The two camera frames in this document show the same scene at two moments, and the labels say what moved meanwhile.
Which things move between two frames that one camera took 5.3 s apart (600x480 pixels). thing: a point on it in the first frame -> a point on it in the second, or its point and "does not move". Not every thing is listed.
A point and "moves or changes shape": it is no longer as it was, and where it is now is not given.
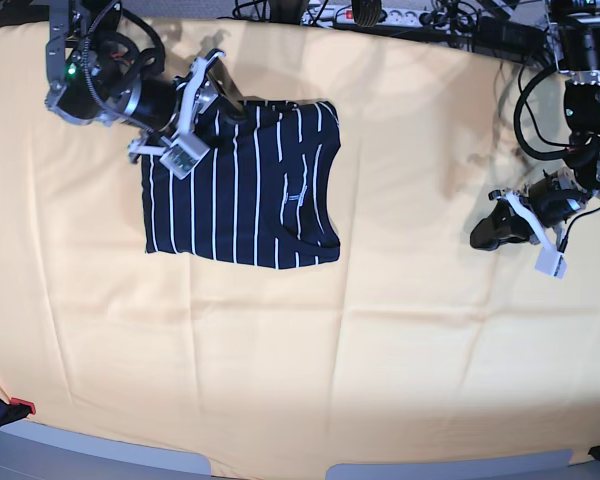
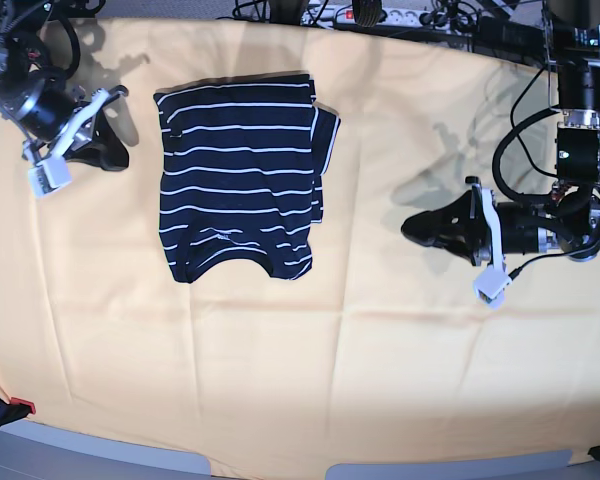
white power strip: [342, 16] does not move
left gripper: [153, 102] -> [44, 112]
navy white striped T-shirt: [265, 194] moves or changes shape
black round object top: [368, 13] does not move
